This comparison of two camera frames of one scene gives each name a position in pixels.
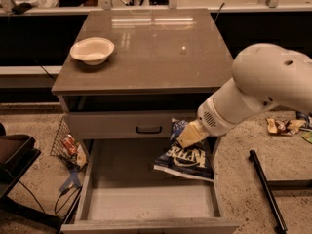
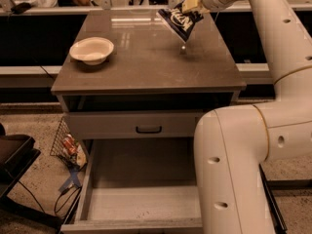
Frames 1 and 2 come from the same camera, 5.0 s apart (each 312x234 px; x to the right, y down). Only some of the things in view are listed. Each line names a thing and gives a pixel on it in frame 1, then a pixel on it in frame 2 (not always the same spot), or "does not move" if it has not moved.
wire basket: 67,148 does not move
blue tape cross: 73,180 does not move
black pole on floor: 267,193 does not move
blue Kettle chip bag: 193,160 to 179,22
